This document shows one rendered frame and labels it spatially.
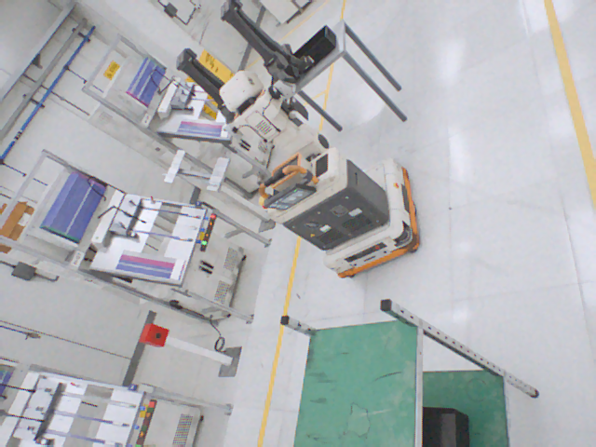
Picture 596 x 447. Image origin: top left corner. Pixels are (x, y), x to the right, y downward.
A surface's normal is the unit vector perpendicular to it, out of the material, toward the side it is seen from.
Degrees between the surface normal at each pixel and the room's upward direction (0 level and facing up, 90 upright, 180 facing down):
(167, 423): 90
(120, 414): 47
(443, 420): 0
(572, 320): 0
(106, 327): 90
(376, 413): 0
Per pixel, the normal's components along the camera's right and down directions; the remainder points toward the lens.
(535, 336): -0.69, -0.47
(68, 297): 0.70, -0.27
